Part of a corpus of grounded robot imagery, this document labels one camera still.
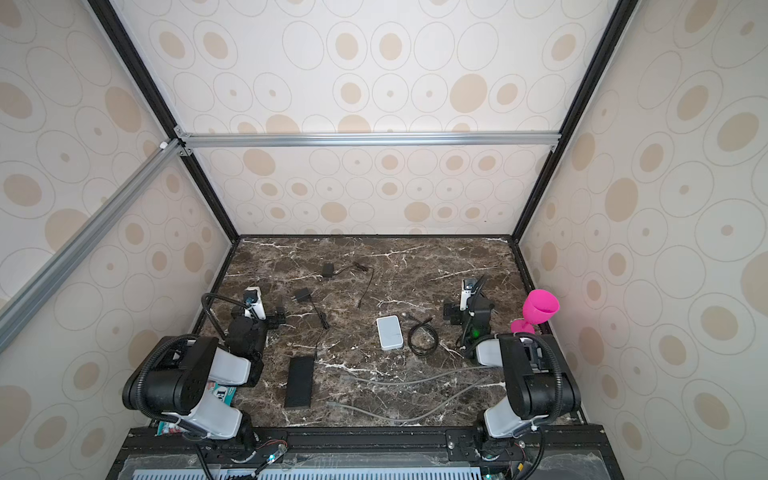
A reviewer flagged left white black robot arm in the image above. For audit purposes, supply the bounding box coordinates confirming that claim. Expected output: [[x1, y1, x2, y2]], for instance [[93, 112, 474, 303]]
[[122, 287, 287, 448]]

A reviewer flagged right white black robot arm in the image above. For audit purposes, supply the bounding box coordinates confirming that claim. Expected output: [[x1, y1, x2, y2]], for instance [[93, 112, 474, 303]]
[[443, 276, 581, 439]]

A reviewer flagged colourful snack packet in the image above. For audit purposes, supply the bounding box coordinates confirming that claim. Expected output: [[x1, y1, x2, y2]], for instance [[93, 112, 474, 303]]
[[156, 382, 242, 440]]

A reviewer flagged pink plastic goblet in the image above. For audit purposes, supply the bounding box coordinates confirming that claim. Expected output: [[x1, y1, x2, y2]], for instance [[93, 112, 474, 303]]
[[509, 289, 560, 334]]

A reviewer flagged white rectangular device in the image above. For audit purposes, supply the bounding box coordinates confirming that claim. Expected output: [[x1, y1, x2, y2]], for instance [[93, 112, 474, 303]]
[[376, 315, 404, 351]]

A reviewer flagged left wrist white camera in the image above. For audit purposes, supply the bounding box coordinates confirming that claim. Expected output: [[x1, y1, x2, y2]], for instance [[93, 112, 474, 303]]
[[243, 286, 267, 321]]

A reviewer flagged coiled black cable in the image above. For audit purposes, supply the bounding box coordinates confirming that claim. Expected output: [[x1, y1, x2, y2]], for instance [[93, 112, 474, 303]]
[[406, 316, 440, 358]]

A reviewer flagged small black adapter with cable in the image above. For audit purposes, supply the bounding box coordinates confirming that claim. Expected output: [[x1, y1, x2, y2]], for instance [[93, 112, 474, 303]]
[[321, 261, 375, 309]]

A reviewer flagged black front rail base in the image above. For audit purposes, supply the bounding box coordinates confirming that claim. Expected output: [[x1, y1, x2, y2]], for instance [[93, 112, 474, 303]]
[[107, 425, 623, 479]]

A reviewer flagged horizontal aluminium frame bar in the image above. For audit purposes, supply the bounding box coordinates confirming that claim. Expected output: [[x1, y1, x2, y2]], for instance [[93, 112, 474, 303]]
[[174, 131, 561, 152]]

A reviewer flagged left diagonal aluminium frame bar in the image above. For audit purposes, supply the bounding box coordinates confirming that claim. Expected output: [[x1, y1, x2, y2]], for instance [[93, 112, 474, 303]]
[[1, 139, 182, 350]]

